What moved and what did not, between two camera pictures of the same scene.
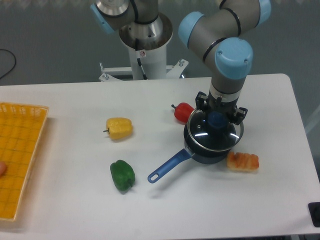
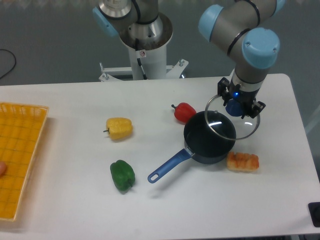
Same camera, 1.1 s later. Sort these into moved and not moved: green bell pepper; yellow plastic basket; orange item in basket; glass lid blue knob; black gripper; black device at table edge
Moved: glass lid blue knob; black gripper
Not moved: black device at table edge; green bell pepper; orange item in basket; yellow plastic basket
